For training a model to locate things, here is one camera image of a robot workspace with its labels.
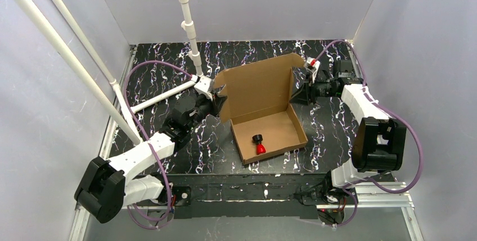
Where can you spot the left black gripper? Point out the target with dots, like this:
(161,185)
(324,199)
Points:
(214,102)

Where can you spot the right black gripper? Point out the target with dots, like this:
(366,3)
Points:
(309,89)

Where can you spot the brown cardboard box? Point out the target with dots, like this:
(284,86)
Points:
(259,103)

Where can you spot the red emergency stop button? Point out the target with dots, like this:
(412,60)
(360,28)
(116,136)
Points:
(257,140)

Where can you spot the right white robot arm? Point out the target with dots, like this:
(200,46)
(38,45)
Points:
(378,146)

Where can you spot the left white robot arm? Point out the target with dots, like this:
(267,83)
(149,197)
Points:
(109,185)

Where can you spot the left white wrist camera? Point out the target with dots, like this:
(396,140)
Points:
(203,86)

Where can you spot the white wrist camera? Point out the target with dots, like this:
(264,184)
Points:
(203,86)
(312,66)

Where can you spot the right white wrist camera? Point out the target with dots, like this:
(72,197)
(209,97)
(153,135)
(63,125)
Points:
(312,66)

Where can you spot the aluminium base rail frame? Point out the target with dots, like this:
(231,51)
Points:
(245,191)

